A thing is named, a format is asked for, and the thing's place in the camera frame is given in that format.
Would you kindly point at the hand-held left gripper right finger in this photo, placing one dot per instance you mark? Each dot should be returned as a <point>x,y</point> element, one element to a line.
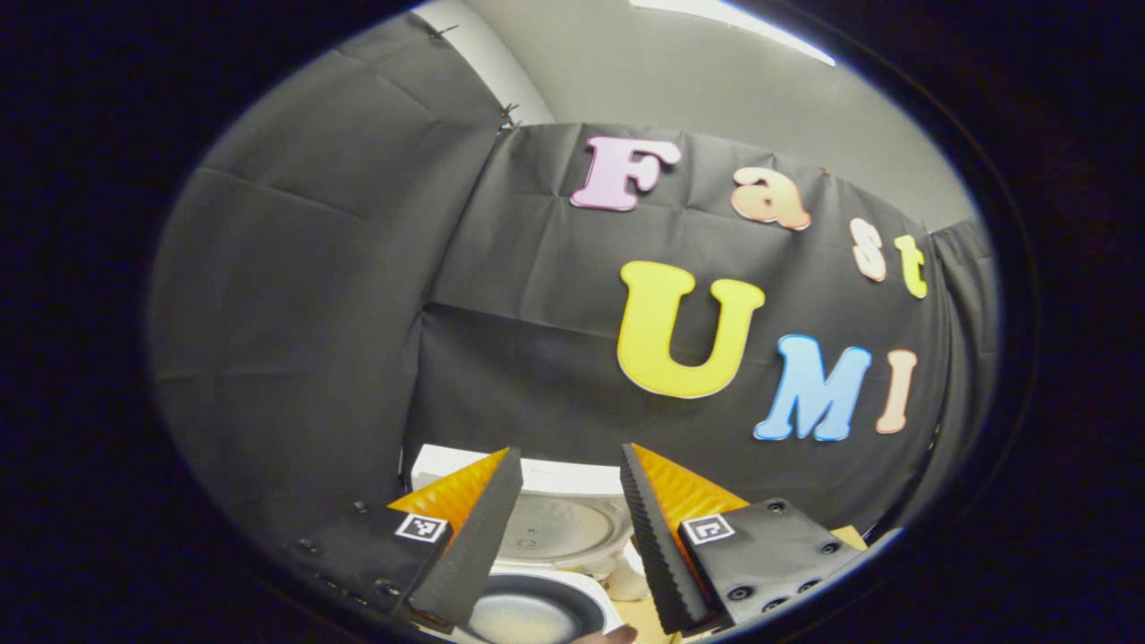
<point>657,555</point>

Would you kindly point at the black backdrop cloth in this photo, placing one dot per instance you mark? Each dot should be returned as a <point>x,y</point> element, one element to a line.
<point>313,313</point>

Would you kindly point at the white rice cooker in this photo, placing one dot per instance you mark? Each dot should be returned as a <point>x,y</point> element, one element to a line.
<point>564,528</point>

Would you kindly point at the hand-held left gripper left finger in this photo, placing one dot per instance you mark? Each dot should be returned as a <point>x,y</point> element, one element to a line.
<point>474,546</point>

